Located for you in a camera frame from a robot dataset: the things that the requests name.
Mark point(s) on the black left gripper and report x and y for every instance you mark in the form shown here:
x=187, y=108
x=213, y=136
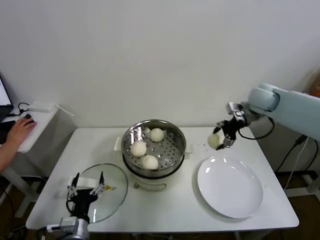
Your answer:
x=82, y=200

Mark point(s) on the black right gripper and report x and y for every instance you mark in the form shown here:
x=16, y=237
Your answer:
x=232, y=127

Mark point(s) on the white steamed baozi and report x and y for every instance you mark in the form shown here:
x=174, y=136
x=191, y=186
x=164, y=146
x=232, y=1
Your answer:
x=138, y=149
x=214, y=141
x=157, y=135
x=150, y=162

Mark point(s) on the person's forearm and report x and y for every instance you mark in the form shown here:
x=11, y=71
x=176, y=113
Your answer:
x=6, y=157

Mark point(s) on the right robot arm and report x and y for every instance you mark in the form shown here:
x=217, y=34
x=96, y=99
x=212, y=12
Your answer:
x=295, y=107

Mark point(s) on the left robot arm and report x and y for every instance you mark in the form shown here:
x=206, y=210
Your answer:
x=76, y=228

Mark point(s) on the stainless steel steamer basket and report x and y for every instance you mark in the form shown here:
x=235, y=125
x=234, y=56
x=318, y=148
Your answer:
x=170, y=150

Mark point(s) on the person's hand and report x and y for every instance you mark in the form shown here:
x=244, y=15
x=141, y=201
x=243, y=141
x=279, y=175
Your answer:
x=18, y=132

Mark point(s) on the right wrist white module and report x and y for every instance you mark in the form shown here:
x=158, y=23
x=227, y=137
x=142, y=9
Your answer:
x=234, y=107

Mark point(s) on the wrist white module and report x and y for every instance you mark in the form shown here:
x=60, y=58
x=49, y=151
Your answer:
x=53, y=227
x=234, y=107

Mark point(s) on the round glass lid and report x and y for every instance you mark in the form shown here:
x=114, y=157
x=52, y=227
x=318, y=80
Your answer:
x=110, y=205

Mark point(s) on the white round plate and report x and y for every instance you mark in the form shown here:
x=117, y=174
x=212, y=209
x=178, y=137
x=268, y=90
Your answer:
x=230, y=187

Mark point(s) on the left wrist white module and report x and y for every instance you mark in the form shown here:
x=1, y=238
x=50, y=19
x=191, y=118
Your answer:
x=53, y=227

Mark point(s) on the white electric cooker pot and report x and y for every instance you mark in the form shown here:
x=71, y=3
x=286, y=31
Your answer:
x=150, y=183

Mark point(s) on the white side table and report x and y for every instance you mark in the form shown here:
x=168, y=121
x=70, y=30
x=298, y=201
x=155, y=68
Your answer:
x=37, y=135

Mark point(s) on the white power adapter box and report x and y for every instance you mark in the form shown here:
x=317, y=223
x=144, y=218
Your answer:
x=40, y=107

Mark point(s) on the small black dongle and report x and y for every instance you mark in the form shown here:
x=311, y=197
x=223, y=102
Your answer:
x=28, y=116

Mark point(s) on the white shelf stand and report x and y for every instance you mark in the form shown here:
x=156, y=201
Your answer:
x=307, y=187

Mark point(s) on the black smartphone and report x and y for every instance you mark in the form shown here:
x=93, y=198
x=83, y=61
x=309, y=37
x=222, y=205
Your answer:
x=4, y=126

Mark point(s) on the orange object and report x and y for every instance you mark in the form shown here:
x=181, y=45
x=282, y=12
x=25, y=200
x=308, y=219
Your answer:
x=316, y=87

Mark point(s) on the black laptop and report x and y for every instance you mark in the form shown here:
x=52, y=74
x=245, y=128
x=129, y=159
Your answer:
x=3, y=100

